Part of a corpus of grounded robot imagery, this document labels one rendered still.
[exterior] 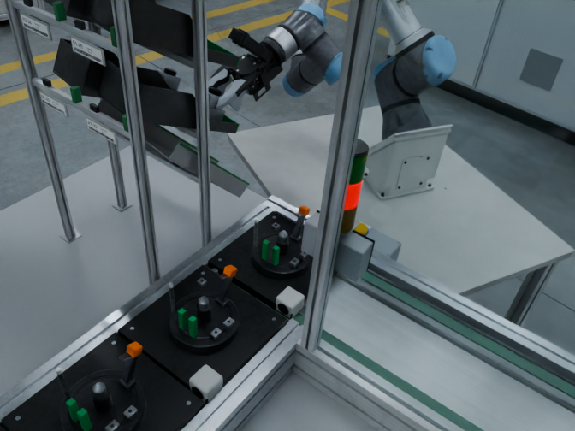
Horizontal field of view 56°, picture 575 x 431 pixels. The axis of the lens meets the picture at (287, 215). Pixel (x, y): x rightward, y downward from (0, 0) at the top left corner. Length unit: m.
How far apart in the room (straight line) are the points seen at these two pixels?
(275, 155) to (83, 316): 0.82
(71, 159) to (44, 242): 1.89
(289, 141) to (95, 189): 0.65
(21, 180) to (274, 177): 1.90
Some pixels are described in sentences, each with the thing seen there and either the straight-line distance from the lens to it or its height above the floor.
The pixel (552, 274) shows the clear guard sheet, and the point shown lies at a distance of 0.75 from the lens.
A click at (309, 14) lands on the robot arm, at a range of 1.37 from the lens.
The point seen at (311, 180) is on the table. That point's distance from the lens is 1.68.
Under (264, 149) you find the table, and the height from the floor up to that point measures 0.86.
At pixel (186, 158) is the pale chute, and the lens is 1.20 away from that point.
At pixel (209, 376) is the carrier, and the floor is 0.99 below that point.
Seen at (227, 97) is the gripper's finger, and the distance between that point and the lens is 1.24.
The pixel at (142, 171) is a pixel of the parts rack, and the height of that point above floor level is 1.23.
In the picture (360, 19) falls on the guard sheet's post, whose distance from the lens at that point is 0.69.
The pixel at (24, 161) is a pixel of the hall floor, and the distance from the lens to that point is 3.44.
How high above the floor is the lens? 1.84
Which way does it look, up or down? 40 degrees down
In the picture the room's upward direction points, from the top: 5 degrees clockwise
